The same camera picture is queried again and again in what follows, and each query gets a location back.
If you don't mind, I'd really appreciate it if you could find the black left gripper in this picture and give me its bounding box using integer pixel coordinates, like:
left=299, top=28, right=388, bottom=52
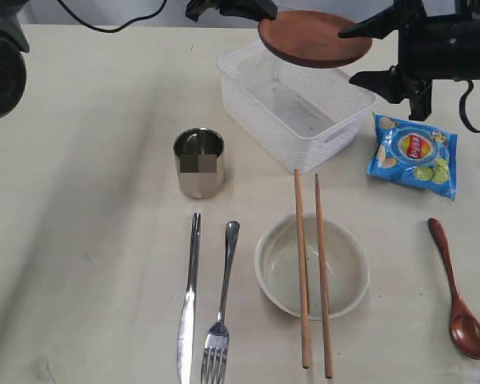
left=186, top=0, right=278, bottom=21

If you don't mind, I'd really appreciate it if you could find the silver metal table knife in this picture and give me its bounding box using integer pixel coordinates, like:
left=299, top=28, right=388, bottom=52
left=177, top=212, right=201, bottom=383

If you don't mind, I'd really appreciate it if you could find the white ceramic bowl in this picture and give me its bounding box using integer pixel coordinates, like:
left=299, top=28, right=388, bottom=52
left=254, top=213, right=370, bottom=321

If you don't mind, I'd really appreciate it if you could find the brown wooden spoon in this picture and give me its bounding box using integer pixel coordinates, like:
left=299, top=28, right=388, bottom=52
left=427, top=218, right=480, bottom=360

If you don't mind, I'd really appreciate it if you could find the brown round plate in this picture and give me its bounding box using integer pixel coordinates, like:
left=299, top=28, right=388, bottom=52
left=258, top=10, right=372, bottom=69

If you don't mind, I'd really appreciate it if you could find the blue potato chips bag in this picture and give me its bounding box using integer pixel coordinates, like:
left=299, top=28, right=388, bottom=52
left=367, top=114, right=458, bottom=200

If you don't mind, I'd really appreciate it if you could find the white perforated plastic basket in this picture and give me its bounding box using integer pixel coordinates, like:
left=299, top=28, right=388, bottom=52
left=216, top=42, right=376, bottom=172

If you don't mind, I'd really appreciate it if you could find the stainless steel cup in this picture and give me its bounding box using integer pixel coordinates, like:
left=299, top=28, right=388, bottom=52
left=173, top=127, right=226, bottom=198

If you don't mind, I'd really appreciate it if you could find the silver metal fork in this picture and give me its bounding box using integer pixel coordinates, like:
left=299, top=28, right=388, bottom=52
left=200, top=221, right=240, bottom=383

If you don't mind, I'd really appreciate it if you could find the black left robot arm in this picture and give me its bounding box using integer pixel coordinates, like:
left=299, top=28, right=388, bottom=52
left=0, top=0, right=278, bottom=118

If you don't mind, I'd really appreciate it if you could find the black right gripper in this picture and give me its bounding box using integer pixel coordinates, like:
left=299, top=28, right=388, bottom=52
left=338, top=1, right=480, bottom=121

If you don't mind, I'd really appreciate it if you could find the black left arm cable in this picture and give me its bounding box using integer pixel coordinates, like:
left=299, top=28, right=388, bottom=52
left=55, top=0, right=169, bottom=34

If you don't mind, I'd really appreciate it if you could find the brown wooden chopstick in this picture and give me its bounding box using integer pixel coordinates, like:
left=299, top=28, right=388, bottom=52
left=314, top=174, right=334, bottom=383
left=294, top=169, right=311, bottom=369

